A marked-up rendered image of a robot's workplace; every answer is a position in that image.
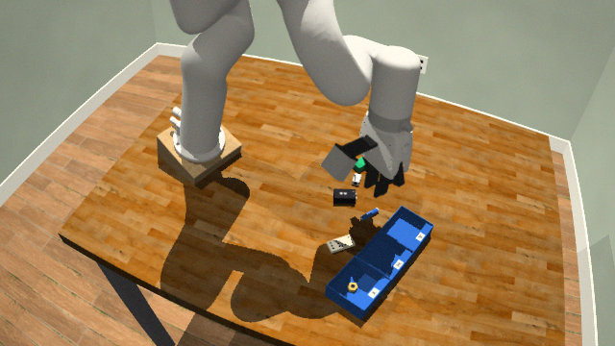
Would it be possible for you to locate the blue battery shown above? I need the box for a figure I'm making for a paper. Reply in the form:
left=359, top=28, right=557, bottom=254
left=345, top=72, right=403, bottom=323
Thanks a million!
left=360, top=208, right=379, bottom=221

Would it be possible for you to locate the white domino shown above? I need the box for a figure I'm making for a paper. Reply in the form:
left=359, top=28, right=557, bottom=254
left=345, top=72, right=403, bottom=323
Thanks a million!
left=327, top=235, right=355, bottom=253

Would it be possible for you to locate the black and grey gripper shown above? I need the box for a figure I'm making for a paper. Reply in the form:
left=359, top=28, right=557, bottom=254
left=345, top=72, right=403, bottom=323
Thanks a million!
left=359, top=112, right=413, bottom=198

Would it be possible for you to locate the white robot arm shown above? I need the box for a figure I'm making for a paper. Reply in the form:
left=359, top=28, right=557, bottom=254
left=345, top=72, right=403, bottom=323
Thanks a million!
left=169, top=0, right=421, bottom=182

